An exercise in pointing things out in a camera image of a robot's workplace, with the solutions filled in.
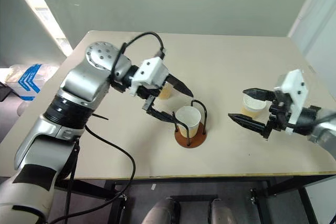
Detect black left wrist loop cable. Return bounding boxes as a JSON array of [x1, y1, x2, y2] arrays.
[[110, 31, 167, 83]]

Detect black metal table frame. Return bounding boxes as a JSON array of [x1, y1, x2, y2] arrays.
[[54, 173, 336, 224]]

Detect white and tan paper cup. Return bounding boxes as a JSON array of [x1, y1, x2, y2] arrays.
[[240, 93, 267, 119], [158, 82, 174, 100], [175, 106, 202, 138]]

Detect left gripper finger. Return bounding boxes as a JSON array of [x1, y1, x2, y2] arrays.
[[142, 95, 182, 125], [165, 73, 195, 98]]

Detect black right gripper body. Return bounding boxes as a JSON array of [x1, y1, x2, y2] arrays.
[[267, 90, 292, 133]]

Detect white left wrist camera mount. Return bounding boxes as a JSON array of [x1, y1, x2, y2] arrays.
[[129, 57, 170, 97]]

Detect wire cup holder brown base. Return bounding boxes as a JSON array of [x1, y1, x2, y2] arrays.
[[172, 99, 208, 149]]

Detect dark rounded grey shape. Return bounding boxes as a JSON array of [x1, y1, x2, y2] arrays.
[[209, 198, 237, 224], [141, 197, 182, 224]]

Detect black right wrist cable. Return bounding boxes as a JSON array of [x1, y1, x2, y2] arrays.
[[277, 95, 336, 131]]

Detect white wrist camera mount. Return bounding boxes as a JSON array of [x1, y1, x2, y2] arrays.
[[274, 69, 309, 134], [129, 57, 170, 97]]

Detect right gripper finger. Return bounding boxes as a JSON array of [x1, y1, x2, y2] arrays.
[[228, 113, 271, 139], [242, 88, 276, 102]]

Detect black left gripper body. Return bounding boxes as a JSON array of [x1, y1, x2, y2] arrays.
[[136, 83, 165, 101]]

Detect long black hanging cable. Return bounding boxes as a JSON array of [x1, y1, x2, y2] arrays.
[[48, 125, 137, 224]]

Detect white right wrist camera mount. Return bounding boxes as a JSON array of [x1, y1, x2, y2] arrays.
[[274, 69, 309, 134]]

